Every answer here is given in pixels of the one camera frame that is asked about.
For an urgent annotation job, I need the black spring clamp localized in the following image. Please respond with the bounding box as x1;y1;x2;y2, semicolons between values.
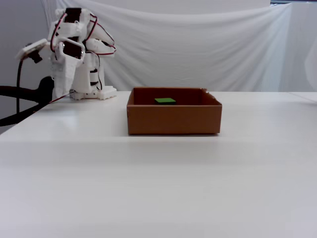
0;76;55;127

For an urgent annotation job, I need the white backdrop cloth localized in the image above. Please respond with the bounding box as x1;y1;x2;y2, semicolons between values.
41;0;317;94

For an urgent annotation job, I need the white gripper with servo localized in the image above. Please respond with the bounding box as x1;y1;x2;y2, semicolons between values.
50;37;87;99

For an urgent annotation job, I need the thin red cable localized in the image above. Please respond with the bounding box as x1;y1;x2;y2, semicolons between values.
48;92;74;104

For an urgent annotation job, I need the brown cardboard box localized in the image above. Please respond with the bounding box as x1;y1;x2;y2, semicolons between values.
126;86;223;136

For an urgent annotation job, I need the red arm servo wire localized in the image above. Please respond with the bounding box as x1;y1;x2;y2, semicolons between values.
85;14;117;57

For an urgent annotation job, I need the red gripper servo wire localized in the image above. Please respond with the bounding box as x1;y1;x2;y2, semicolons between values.
50;13;68;52

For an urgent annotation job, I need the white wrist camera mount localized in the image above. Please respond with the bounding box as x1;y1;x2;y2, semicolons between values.
16;38;49;64

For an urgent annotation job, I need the black camera cable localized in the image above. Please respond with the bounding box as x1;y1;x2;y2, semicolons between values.
15;58;24;119

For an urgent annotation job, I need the green cube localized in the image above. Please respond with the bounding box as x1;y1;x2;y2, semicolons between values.
154;97;177;105

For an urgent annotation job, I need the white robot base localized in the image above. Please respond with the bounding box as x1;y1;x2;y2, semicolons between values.
69;85;117;101

